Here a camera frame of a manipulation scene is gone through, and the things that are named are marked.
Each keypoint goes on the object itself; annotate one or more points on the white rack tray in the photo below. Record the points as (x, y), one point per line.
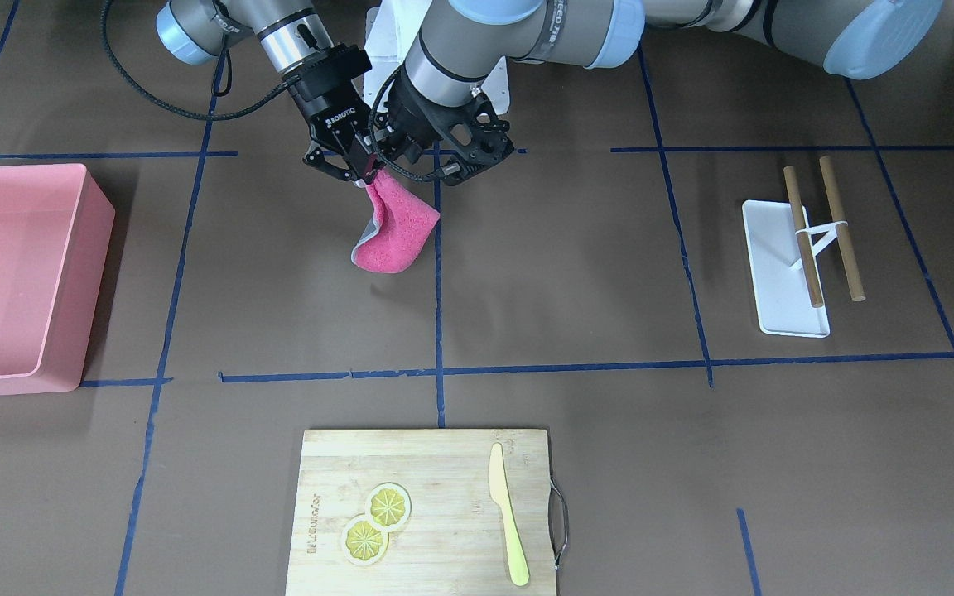
(781, 292)

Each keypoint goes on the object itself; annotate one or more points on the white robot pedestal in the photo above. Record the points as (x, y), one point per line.
(391, 28)

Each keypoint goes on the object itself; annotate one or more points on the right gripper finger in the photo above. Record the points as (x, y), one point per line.
(367, 159)
(315, 157)

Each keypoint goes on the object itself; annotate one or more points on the lemon slice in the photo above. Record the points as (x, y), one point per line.
(362, 543)
(388, 507)

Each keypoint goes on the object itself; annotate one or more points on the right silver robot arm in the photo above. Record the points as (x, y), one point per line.
(196, 32)

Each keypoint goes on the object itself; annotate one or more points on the pink plastic bin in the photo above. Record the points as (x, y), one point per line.
(55, 227)

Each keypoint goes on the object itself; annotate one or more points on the bamboo cutting board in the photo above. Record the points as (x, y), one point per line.
(453, 543)

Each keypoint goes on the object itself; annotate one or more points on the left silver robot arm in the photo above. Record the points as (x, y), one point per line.
(437, 85)

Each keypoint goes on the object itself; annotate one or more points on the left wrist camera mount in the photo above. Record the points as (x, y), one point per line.
(476, 137)

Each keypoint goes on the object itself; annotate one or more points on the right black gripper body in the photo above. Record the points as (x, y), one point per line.
(330, 108)

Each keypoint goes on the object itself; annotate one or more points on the yellow plastic knife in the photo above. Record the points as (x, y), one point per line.
(498, 490)

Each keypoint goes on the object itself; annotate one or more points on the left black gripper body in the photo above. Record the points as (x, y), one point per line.
(411, 110)

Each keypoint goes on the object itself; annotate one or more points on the pink microfiber cloth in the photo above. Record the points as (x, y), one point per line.
(397, 232)

